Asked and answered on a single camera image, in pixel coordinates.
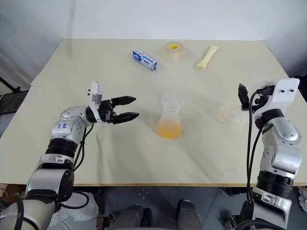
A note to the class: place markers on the dark grey platform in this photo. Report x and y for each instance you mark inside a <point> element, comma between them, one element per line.
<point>12,100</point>

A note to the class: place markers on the pale yellow snack packet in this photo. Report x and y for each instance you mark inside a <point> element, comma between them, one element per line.
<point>207,57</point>

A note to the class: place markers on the blue and white carton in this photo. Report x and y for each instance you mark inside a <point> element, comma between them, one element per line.
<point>144,60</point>

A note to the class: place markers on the dark rounded shape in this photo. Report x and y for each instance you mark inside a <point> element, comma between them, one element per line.
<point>130,216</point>
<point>189,215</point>

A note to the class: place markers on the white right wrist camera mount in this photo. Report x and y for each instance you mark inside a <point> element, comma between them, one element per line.
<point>287,95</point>

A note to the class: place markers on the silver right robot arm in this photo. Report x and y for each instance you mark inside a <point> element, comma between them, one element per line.
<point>280,148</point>

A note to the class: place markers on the clear plastic bag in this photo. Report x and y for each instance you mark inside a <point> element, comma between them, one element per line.
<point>79,210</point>

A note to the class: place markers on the small clear conical flask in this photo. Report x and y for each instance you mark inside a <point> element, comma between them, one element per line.
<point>169,128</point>

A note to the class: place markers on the clear tape roll yellow core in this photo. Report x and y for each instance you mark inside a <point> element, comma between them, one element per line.
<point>174,51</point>

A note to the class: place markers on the large clear conical flask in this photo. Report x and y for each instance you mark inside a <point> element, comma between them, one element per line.
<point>231,116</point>

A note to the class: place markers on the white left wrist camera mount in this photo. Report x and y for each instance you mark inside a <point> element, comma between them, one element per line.
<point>96,95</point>

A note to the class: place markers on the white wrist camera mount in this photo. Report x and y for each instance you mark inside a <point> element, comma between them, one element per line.
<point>96,95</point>
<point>287,95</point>

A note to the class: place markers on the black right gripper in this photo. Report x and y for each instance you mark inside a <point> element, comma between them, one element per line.
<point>267,90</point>

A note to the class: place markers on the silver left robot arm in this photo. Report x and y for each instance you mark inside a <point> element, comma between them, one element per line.
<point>60,139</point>

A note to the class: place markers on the black tripod stand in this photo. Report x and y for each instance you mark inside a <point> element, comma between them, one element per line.
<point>9,85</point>

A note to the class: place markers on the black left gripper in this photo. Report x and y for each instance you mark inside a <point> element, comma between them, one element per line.
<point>105,112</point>

